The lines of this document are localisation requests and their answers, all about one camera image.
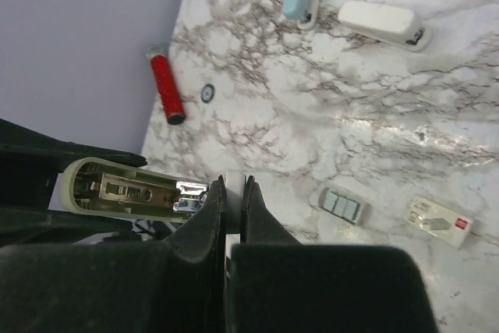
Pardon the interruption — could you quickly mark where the red handled tool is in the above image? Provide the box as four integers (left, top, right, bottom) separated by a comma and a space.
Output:
146, 45, 186, 126

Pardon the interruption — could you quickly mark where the staple box sleeve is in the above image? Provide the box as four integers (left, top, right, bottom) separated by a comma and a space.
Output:
405, 195, 473, 249

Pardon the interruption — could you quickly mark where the staple tray with staples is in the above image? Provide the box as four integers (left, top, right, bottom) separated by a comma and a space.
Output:
318, 187, 370, 226

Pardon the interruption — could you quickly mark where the grey poker chip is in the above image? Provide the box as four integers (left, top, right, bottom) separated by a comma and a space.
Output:
200, 83, 215, 104

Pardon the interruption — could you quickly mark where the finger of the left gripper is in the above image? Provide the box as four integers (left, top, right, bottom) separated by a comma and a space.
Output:
1, 207, 142, 246
1, 119, 147, 172

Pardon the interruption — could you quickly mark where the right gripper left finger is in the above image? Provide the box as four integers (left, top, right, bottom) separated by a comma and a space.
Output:
1, 179, 227, 332

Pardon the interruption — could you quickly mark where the beige green stapler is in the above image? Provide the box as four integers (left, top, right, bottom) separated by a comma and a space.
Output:
58, 157, 213, 223

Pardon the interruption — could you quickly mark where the white stapler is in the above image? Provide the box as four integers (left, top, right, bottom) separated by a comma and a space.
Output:
338, 1, 431, 52

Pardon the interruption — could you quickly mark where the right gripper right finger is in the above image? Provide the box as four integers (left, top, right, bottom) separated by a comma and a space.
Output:
229, 179, 438, 332

